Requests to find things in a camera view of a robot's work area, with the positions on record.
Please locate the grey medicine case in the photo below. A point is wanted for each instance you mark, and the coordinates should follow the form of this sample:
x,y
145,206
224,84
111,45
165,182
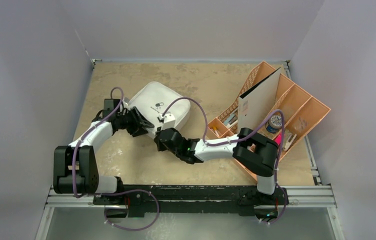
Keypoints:
x,y
155,99

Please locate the grey stapler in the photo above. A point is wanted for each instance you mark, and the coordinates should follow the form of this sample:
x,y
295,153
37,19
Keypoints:
x,y
231,120

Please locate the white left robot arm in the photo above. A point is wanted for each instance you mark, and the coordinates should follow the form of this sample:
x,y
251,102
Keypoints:
x,y
75,169

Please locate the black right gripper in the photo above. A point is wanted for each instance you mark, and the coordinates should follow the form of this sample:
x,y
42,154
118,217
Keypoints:
x,y
161,136

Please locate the yellow white marker pen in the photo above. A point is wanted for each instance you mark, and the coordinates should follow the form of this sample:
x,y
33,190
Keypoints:
x,y
215,131

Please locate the white cardboard folder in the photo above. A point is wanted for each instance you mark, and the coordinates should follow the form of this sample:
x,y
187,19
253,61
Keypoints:
x,y
255,104

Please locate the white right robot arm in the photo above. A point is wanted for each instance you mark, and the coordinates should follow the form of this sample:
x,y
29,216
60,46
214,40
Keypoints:
x,y
256,152

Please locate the peach plastic desk organizer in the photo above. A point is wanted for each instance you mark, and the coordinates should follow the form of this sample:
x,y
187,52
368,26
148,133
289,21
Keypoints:
x,y
300,112

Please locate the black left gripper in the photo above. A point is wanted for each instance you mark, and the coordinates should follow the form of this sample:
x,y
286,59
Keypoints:
x,y
139,124

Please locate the pink sticky note block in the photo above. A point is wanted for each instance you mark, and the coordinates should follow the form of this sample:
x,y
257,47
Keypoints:
x,y
278,139

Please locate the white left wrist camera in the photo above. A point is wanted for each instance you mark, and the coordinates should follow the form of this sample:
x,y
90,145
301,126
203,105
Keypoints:
x,y
125,102

